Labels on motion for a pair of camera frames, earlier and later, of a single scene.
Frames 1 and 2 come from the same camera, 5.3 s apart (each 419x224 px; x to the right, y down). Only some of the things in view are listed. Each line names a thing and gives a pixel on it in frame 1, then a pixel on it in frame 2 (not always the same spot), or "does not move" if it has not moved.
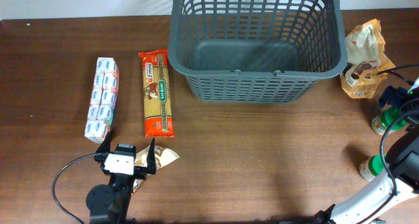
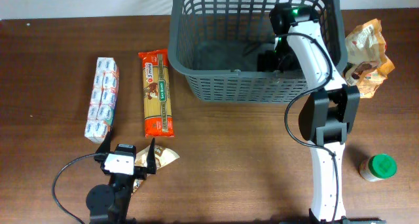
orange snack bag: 368,65 does not move
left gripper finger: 105,147 does not move
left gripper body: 140,172 does not move
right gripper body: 400,99 → 283,58
